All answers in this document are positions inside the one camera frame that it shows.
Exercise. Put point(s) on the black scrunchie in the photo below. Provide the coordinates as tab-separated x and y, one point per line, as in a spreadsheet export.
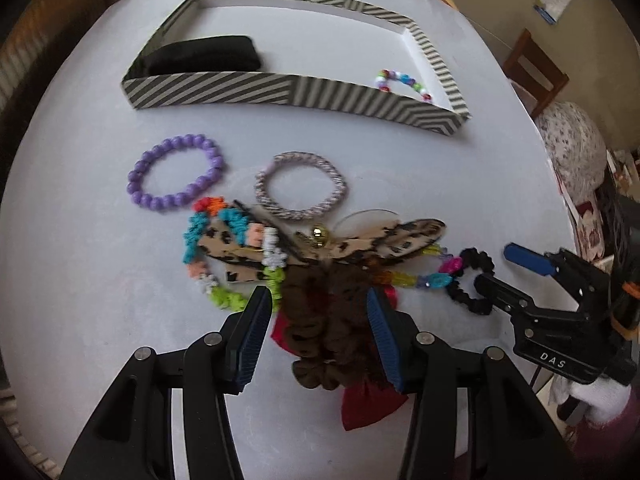
480	257

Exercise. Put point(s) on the small gold bell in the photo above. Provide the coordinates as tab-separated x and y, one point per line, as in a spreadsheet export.
320	235

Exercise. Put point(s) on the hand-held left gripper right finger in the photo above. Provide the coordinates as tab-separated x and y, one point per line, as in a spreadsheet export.
385	340

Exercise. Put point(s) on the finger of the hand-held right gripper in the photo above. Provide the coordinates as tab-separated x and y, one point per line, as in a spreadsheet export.
525	257
500	295

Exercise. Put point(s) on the red hair bow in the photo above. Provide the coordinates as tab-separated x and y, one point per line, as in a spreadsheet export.
370	405

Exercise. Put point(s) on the white tablecloth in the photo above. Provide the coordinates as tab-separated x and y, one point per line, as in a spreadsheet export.
100	260

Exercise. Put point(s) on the striped cardboard box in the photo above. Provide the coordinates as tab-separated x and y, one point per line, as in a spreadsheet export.
225	92

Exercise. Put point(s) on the brown scrunchie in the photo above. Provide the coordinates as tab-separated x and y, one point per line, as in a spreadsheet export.
320	320

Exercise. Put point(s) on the wooden chair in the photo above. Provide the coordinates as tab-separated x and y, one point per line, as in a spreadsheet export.
535	60

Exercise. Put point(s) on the floral chair cover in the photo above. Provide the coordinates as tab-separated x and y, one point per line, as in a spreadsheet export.
575	145

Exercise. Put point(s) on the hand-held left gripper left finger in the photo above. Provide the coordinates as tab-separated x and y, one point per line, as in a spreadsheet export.
252	340

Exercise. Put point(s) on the leopard print hair bow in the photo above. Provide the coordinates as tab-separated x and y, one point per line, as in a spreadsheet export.
410	237

